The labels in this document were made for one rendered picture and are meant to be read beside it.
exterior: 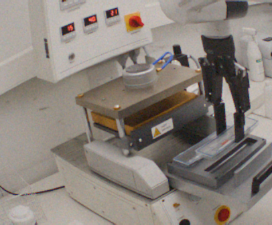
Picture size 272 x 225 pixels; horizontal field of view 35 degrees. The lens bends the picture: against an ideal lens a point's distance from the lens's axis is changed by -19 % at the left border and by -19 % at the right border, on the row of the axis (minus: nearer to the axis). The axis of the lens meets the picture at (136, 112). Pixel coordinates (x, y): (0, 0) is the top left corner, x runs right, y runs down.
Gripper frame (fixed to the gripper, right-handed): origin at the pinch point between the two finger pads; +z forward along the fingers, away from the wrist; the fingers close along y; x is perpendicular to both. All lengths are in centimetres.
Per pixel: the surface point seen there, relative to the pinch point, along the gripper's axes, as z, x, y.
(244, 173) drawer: 7.7, -4.7, 9.1
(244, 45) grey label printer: 16, 91, -67
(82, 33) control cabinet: -17.8, -5.9, -42.5
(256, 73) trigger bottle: 24, 81, -54
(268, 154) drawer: 8.4, 5.7, 9.2
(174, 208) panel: 18.3, -12.5, -7.6
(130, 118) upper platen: 1.5, -7.6, -25.0
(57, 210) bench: 33, -25, -50
